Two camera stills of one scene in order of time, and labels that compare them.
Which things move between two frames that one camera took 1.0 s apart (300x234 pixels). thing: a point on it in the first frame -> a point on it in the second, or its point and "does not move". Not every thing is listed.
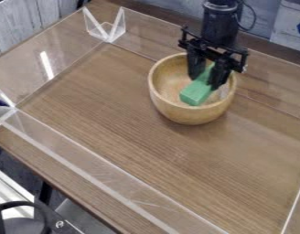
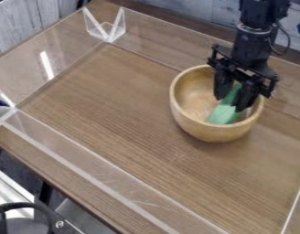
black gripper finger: (196, 59) -> (223, 79)
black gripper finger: (219, 74) -> (250, 93)
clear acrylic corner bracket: (107, 31) does not move
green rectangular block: (196, 90) -> (225, 113)
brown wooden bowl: (167, 79) -> (192, 101)
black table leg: (45, 193) does not move
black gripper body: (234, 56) -> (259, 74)
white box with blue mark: (290, 28) does not move
